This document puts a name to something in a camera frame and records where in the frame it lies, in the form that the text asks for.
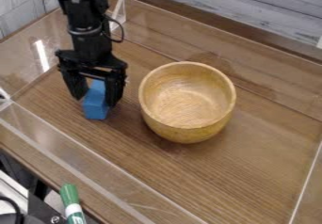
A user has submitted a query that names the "black cable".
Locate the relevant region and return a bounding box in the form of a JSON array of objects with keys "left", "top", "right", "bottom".
[{"left": 0, "top": 196, "right": 24, "bottom": 224}]

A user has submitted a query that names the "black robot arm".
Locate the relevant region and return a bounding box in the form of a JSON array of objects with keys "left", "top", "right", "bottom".
[{"left": 55, "top": 0, "right": 128, "bottom": 107}]

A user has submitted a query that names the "blue rectangular block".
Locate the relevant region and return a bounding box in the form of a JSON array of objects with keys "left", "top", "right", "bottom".
[{"left": 81, "top": 80, "right": 110, "bottom": 120}]

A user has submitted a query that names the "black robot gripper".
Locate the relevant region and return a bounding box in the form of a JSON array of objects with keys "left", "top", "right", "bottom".
[{"left": 53, "top": 26, "right": 128, "bottom": 107}]

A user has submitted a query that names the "brown wooden bowl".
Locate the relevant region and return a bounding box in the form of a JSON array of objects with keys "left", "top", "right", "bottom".
[{"left": 139, "top": 61, "right": 236, "bottom": 144}]

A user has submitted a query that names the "clear acrylic tray wall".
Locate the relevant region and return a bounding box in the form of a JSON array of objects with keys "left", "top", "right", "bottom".
[{"left": 0, "top": 101, "right": 206, "bottom": 224}]

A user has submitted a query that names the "clear acrylic corner bracket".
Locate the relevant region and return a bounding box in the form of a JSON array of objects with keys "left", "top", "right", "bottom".
[{"left": 110, "top": 0, "right": 126, "bottom": 31}]

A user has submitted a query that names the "green white marker pen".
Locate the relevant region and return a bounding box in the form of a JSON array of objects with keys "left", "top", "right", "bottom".
[{"left": 59, "top": 184, "right": 87, "bottom": 224}]

